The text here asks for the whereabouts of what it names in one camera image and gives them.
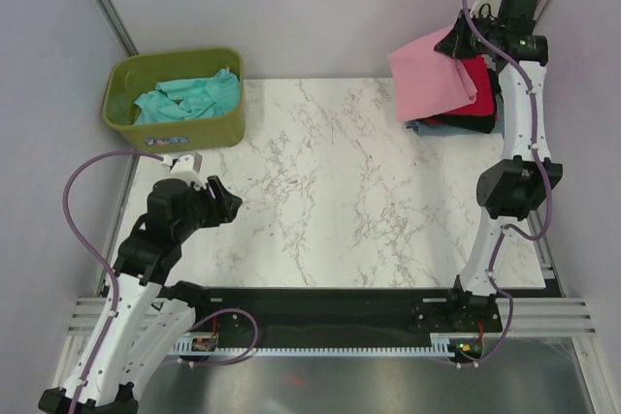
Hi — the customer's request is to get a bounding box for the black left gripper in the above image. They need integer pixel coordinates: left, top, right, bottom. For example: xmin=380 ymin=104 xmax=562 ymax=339
xmin=175 ymin=175 xmax=243 ymax=240

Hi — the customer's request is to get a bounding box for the pink t shirt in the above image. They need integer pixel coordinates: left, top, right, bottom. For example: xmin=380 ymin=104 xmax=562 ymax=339
xmin=387 ymin=27 xmax=477 ymax=123

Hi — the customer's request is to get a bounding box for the olive green plastic bin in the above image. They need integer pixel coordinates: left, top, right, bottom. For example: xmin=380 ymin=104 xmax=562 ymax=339
xmin=102 ymin=48 xmax=245 ymax=153

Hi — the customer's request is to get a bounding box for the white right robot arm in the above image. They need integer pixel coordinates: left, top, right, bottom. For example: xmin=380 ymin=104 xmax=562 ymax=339
xmin=417 ymin=0 xmax=563 ymax=332

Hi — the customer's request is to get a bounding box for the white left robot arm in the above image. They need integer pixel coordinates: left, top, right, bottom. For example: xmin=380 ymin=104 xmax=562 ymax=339
xmin=38 ymin=175 xmax=243 ymax=413

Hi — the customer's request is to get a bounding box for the red folded t shirt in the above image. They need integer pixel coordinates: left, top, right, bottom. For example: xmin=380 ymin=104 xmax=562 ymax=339
xmin=441 ymin=56 xmax=496 ymax=118

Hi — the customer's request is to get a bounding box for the black folded t shirt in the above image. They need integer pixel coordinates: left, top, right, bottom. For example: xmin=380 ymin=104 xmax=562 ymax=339
xmin=421 ymin=68 xmax=501 ymax=134

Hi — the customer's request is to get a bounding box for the teal t shirt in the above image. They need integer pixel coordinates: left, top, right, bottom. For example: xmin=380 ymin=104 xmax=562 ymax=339
xmin=134 ymin=68 xmax=242 ymax=125

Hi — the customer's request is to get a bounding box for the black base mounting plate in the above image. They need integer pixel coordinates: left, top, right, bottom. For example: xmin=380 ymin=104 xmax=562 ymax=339
xmin=197 ymin=288 xmax=503 ymax=348

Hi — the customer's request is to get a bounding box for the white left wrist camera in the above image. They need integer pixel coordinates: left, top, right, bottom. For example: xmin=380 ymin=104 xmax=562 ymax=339
xmin=161 ymin=152 xmax=206 ymax=190

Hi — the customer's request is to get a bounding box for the white slotted cable duct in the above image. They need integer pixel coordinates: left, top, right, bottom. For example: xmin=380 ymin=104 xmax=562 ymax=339
xmin=168 ymin=334 xmax=455 ymax=360

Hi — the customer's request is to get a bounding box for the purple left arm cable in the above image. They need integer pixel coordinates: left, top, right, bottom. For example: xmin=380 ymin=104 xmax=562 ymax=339
xmin=63 ymin=151 xmax=258 ymax=414

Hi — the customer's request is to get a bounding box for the aluminium extrusion rail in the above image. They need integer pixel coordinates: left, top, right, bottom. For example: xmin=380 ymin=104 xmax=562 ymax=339
xmin=67 ymin=298 xmax=596 ymax=337

